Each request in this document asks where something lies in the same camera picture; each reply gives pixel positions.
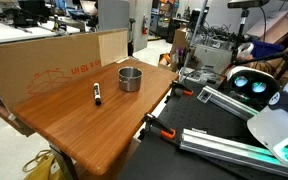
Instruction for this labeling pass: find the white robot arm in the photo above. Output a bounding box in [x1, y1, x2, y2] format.
[247, 83, 288, 165]

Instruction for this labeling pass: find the black orange clamp near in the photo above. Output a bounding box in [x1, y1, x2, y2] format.
[142, 113, 176, 140]

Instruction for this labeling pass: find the black and white marker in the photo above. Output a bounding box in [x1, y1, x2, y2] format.
[93, 83, 101, 106]

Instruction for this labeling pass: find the brown cardboard sheet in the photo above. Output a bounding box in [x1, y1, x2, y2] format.
[0, 29, 128, 110]

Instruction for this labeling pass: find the red fire extinguisher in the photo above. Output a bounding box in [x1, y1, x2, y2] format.
[142, 15, 148, 35]

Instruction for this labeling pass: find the black perforated breadboard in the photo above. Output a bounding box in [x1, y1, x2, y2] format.
[118, 83, 288, 180]

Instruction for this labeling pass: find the black orange clamp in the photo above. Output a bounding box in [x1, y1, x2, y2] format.
[142, 113, 176, 140]
[170, 81, 193, 96]

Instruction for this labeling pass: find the black orange clamp far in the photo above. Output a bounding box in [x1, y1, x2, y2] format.
[170, 81, 193, 96]

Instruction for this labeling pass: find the aluminium rail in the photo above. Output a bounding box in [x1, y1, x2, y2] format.
[180, 129, 288, 178]
[197, 86, 258, 121]

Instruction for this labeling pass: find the aluminium rail far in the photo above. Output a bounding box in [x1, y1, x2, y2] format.
[197, 86, 258, 121]

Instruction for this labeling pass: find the silver metal pot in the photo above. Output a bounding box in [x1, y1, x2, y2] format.
[118, 66, 143, 92]

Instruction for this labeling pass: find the yellow bag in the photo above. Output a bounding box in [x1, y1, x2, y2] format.
[22, 150, 64, 180]

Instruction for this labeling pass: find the aluminium rail near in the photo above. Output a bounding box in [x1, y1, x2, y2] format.
[180, 129, 288, 178]

